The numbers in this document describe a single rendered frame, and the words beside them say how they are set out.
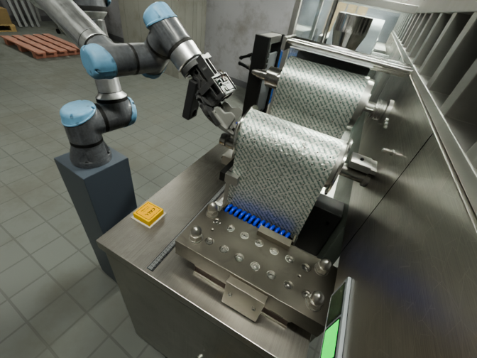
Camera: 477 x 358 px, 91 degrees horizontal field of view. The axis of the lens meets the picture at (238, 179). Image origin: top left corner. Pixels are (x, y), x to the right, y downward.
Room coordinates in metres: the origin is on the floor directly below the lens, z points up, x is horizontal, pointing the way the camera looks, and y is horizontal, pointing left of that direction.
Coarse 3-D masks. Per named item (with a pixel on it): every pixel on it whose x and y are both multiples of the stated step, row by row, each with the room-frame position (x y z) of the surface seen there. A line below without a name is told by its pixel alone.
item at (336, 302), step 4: (340, 288) 0.21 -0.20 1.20; (336, 292) 0.21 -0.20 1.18; (340, 292) 0.20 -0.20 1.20; (332, 296) 0.21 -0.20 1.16; (336, 296) 0.20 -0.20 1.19; (340, 296) 0.19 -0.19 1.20; (332, 300) 0.20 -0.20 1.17; (336, 300) 0.19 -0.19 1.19; (340, 300) 0.18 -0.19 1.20; (332, 304) 0.19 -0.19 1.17; (336, 304) 0.18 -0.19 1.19; (340, 304) 0.17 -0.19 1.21; (332, 308) 0.18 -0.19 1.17; (336, 308) 0.17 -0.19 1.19; (340, 308) 0.17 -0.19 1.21; (332, 312) 0.17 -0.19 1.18; (336, 312) 0.17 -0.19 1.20; (332, 316) 0.17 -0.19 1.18; (328, 320) 0.17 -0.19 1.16
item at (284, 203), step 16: (240, 160) 0.51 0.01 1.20; (240, 176) 0.51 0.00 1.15; (256, 176) 0.49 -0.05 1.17; (272, 176) 0.48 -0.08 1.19; (240, 192) 0.50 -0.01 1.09; (256, 192) 0.49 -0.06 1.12; (272, 192) 0.47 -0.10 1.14; (288, 192) 0.46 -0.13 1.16; (304, 192) 0.45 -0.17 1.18; (320, 192) 0.43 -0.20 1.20; (240, 208) 0.50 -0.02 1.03; (256, 208) 0.48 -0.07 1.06; (272, 208) 0.47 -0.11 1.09; (288, 208) 0.45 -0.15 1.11; (304, 208) 0.44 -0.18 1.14; (272, 224) 0.46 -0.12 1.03; (288, 224) 0.45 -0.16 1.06
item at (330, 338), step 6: (336, 324) 0.15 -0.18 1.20; (330, 330) 0.14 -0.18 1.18; (336, 330) 0.14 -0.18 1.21; (324, 336) 0.14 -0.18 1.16; (330, 336) 0.14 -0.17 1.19; (324, 342) 0.13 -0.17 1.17; (330, 342) 0.13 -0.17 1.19; (324, 348) 0.12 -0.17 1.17; (330, 348) 0.12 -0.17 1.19; (324, 354) 0.11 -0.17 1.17; (330, 354) 0.11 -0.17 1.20
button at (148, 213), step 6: (144, 204) 0.53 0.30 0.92; (150, 204) 0.54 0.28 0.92; (138, 210) 0.50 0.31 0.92; (144, 210) 0.50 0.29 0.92; (150, 210) 0.51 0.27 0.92; (156, 210) 0.51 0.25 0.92; (162, 210) 0.52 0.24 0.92; (138, 216) 0.48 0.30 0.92; (144, 216) 0.48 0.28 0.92; (150, 216) 0.49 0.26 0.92; (156, 216) 0.49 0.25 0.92; (144, 222) 0.47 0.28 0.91; (150, 222) 0.47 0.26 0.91
